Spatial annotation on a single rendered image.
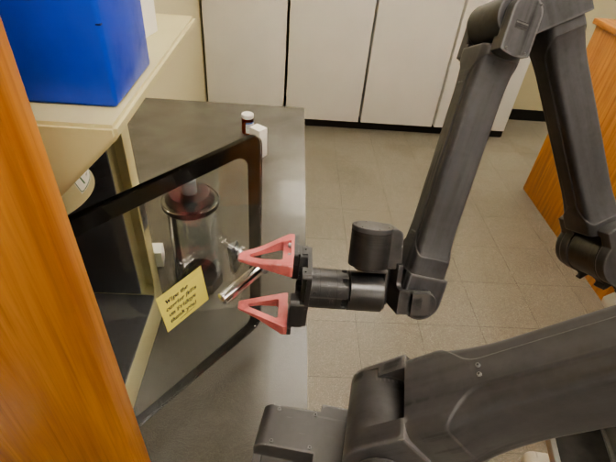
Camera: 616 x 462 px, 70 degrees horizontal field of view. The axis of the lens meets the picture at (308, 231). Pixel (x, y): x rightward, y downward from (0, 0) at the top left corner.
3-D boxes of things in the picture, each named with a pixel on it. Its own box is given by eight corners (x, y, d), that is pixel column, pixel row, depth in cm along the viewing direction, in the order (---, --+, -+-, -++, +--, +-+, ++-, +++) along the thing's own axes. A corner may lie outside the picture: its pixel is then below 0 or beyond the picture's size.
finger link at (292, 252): (241, 227, 61) (309, 233, 62) (241, 266, 65) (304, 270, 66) (235, 261, 56) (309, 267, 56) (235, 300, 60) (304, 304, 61)
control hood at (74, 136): (0, 226, 38) (-50, 118, 32) (120, 84, 63) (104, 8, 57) (137, 234, 39) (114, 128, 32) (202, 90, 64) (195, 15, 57)
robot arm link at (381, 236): (435, 316, 62) (411, 292, 70) (449, 236, 59) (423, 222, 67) (352, 315, 59) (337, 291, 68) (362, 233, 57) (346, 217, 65)
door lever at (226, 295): (202, 291, 65) (199, 279, 63) (247, 255, 70) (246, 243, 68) (226, 310, 62) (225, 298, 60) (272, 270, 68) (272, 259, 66)
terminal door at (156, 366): (114, 442, 66) (25, 235, 40) (258, 322, 85) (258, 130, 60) (117, 445, 65) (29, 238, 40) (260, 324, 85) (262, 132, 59)
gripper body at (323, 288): (299, 244, 63) (350, 247, 63) (293, 293, 69) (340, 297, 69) (298, 276, 58) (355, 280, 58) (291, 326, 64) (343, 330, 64)
